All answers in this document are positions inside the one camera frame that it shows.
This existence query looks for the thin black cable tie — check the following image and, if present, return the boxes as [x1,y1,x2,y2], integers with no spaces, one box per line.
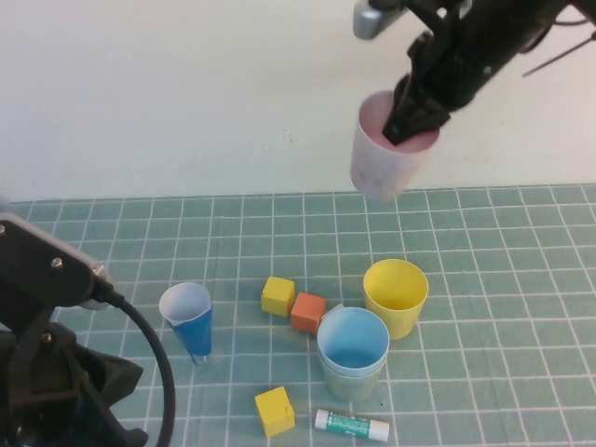
[521,33,596,78]

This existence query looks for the blue paper cone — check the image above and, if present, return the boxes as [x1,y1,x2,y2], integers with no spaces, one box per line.
[158,280,215,368]

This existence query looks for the green checkered tablecloth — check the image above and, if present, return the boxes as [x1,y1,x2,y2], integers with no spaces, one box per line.
[0,184,596,447]

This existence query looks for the white green glue stick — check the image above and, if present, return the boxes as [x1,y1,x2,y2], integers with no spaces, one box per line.
[314,408,391,443]

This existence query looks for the pale green plastic cup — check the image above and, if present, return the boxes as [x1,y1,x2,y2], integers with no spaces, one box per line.
[318,344,388,404]

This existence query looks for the orange wooden cube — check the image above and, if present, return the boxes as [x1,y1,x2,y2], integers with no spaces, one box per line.
[290,291,328,334]

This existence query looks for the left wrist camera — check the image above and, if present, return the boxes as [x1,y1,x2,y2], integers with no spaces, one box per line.
[0,211,116,314]

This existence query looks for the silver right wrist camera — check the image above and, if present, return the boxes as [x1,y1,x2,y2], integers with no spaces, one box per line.
[352,0,407,40]

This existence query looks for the yellow plastic cup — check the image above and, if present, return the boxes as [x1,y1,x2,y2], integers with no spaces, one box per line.
[362,258,430,342]

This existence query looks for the small white block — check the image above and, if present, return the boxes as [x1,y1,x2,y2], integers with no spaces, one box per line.
[320,302,346,323]

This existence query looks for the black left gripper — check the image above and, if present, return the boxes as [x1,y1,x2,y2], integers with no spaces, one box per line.
[0,305,151,447]

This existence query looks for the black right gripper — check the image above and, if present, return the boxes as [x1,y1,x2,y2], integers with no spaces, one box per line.
[382,0,519,145]

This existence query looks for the yellow notched wooden cube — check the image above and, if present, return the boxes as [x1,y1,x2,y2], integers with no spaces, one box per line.
[260,275,297,319]
[253,386,297,440]

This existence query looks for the pink plastic cup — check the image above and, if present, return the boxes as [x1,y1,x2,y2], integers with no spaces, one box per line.
[349,90,441,202]

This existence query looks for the light blue plastic cup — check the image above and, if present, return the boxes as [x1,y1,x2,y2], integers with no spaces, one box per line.
[316,306,391,379]

